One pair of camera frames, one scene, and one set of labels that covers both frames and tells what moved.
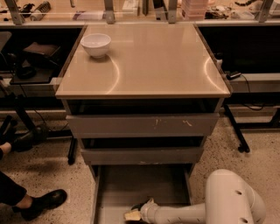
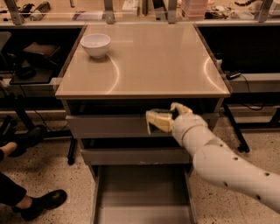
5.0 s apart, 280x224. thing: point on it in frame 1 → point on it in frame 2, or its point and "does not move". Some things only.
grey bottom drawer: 119,189 does not move
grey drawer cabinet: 142,113 does not move
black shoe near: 47,200 does not move
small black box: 138,206 → 162,110
